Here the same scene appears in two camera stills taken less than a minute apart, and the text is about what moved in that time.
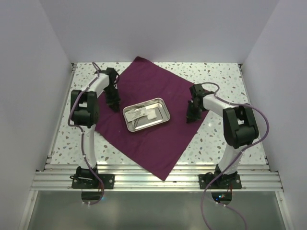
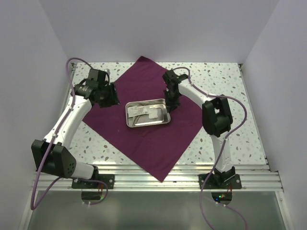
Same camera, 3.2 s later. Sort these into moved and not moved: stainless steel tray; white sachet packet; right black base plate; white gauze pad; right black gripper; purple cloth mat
Moved: white sachet packet; right black gripper
Not moved: right black base plate; purple cloth mat; stainless steel tray; white gauze pad
